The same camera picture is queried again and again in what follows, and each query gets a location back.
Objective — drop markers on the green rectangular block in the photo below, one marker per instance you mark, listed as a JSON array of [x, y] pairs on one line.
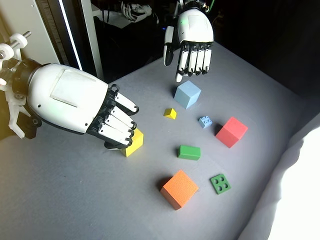
[[188, 152]]

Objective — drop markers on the spare white robot hand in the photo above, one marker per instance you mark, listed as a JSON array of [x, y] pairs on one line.
[[135, 11]]

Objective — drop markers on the small yellow block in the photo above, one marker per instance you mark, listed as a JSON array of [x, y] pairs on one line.
[[170, 113]]

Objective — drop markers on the green lego brick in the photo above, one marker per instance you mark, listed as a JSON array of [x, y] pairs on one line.
[[221, 183]]

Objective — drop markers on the large orange cube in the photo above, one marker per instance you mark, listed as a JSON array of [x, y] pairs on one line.
[[178, 188]]

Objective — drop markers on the small blue studded brick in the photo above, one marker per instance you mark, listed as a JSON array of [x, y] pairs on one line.
[[205, 123]]

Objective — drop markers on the large light blue cube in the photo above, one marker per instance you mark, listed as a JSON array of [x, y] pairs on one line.
[[187, 95]]

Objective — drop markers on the large yellow cube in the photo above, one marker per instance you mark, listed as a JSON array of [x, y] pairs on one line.
[[135, 146]]

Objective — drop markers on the white cabinet frame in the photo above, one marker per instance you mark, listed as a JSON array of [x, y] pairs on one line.
[[37, 15]]

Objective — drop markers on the large red cube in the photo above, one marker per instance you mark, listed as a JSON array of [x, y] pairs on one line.
[[231, 132]]

